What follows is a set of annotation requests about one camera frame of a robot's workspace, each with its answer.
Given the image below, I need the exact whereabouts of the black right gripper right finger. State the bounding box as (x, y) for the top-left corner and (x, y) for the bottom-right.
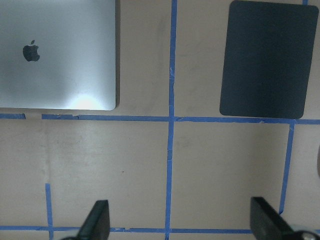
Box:
(250, 197), (296, 240)

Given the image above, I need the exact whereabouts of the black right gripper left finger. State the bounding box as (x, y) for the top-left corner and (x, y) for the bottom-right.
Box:
(76, 200), (110, 240)

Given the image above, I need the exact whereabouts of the silver apple laptop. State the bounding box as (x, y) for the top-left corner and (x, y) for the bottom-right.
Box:
(0, 0), (116, 111)

